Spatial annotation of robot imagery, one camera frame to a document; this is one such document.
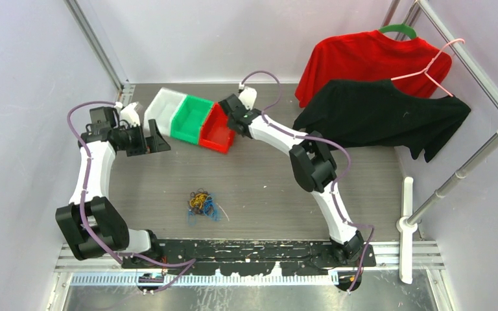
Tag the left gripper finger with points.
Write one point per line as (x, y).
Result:
(152, 127)
(156, 143)

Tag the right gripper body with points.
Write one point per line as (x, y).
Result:
(233, 122)

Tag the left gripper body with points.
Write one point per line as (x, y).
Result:
(133, 140)

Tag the white plastic bin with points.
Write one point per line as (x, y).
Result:
(162, 109)

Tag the red plastic bin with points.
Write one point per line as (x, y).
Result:
(214, 133)

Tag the green plastic bin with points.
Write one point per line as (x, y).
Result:
(189, 119)

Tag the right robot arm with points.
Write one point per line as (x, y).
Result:
(313, 166)

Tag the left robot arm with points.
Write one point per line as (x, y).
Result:
(90, 224)

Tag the black t-shirt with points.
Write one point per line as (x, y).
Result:
(357, 114)

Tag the red t-shirt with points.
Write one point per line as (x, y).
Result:
(371, 56)

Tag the green hanger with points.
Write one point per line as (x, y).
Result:
(400, 28)

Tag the pink hanger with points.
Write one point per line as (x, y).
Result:
(425, 70)

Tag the metal clothes rack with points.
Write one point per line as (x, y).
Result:
(459, 187)

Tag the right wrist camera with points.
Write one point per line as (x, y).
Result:
(248, 95)

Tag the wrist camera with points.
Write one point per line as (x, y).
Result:
(248, 95)
(132, 114)

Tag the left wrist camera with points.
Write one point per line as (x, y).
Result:
(132, 114)

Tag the aluminium corner post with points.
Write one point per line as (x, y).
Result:
(119, 80)

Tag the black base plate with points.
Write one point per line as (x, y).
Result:
(245, 257)

